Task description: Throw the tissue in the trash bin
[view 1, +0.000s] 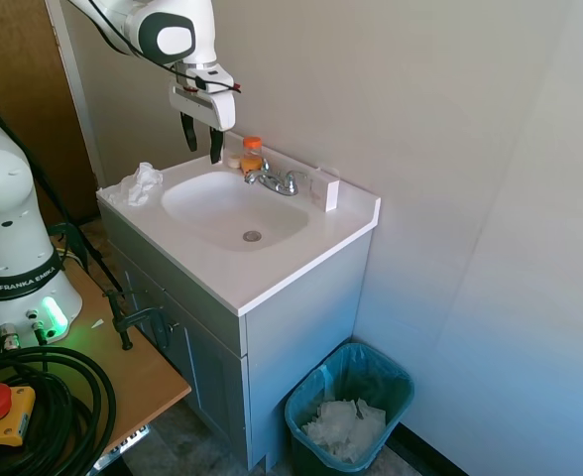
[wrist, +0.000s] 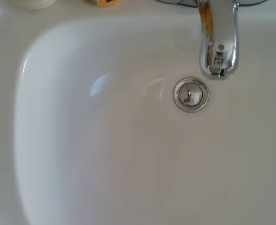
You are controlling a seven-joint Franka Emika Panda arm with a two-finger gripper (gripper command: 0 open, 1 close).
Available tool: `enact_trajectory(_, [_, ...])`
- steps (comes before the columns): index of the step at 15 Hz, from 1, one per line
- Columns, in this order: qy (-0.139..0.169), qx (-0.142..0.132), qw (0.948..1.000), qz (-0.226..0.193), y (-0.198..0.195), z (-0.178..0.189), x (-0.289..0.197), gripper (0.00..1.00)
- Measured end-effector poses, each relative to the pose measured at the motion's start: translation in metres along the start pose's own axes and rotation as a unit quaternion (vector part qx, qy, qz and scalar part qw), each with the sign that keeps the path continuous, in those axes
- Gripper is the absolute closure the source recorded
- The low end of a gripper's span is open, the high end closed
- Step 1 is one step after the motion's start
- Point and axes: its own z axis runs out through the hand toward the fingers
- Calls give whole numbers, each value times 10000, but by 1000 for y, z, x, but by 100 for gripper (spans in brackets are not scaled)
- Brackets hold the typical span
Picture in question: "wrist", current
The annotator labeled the white ceramic sink top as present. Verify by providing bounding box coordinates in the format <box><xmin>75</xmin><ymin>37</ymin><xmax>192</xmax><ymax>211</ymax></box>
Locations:
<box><xmin>0</xmin><ymin>0</ymin><xmax>276</xmax><ymax>225</ymax></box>

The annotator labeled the chrome faucet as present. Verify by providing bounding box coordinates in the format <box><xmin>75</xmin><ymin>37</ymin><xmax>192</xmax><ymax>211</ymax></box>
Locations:
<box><xmin>155</xmin><ymin>0</ymin><xmax>269</xmax><ymax>82</ymax></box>

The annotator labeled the small cream jar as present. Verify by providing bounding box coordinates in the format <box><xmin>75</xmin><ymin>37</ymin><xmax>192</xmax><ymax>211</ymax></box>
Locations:
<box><xmin>15</xmin><ymin>0</ymin><xmax>57</xmax><ymax>11</ymax></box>

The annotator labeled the chrome sink drain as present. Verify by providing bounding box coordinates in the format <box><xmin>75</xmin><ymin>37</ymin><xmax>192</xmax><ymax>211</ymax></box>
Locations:
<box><xmin>173</xmin><ymin>76</ymin><xmax>210</xmax><ymax>114</ymax></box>

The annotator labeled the orange bottle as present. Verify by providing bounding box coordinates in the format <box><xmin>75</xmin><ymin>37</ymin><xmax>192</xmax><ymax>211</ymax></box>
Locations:
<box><xmin>82</xmin><ymin>0</ymin><xmax>120</xmax><ymax>8</ymax></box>

